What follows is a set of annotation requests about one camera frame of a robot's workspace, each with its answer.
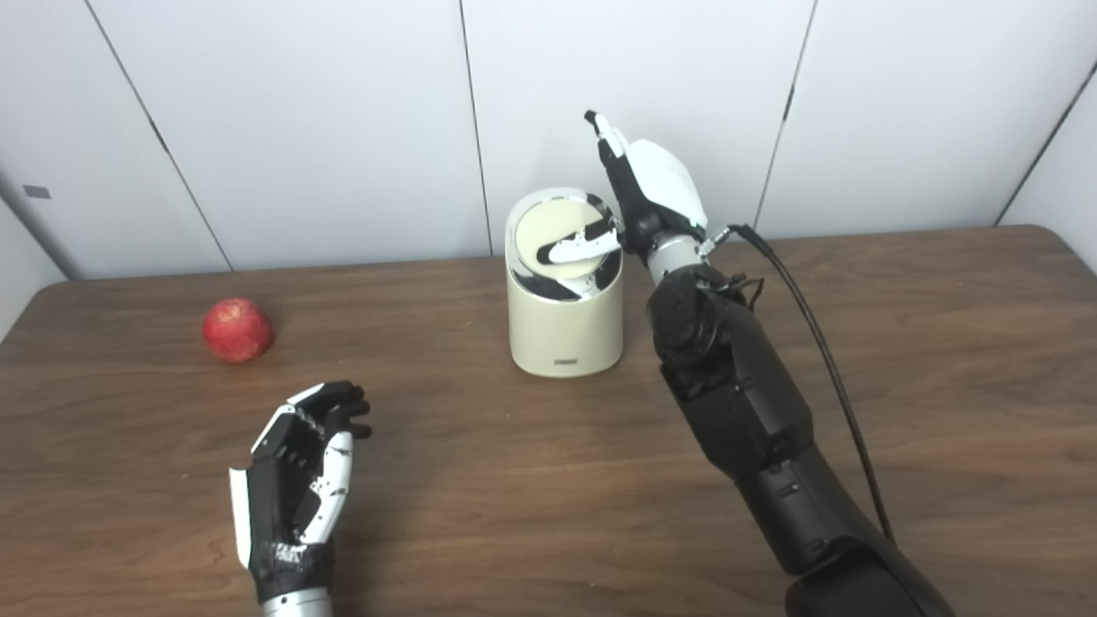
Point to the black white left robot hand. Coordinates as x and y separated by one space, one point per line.
270 497

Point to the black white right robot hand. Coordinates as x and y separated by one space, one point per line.
664 184

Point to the cream round bin lid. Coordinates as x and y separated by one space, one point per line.
548 224

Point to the red apple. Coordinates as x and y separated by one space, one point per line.
237 330

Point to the cream-colored round bin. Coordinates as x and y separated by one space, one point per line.
561 334

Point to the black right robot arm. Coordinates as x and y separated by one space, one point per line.
746 403

